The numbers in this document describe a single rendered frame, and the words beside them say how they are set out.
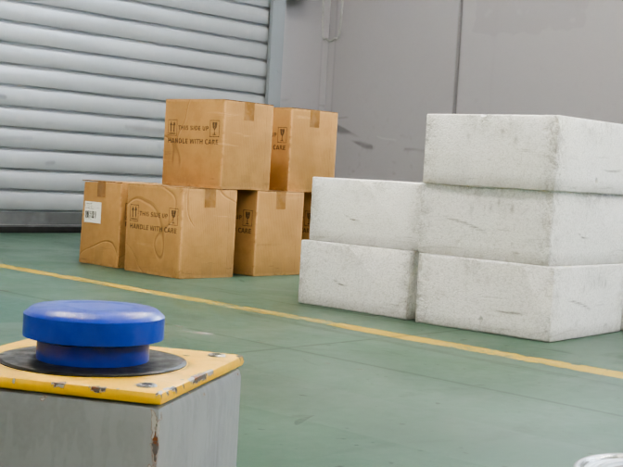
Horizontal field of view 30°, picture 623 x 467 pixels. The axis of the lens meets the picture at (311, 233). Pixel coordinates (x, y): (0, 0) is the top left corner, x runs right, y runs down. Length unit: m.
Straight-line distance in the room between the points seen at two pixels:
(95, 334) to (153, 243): 3.61
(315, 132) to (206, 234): 0.64
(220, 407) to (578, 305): 2.62
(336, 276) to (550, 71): 3.31
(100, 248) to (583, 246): 1.89
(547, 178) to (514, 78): 3.65
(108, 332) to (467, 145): 2.65
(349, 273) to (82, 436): 2.89
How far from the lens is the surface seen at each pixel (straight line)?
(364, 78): 7.09
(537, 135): 2.84
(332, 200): 3.25
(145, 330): 0.33
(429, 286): 3.00
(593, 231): 3.00
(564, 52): 6.30
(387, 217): 3.13
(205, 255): 3.89
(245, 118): 3.98
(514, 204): 2.88
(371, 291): 3.14
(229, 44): 6.64
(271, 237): 4.09
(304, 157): 4.22
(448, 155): 2.98
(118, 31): 6.15
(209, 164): 3.95
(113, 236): 4.13
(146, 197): 3.96
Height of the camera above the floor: 0.37
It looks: 3 degrees down
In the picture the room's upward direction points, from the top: 3 degrees clockwise
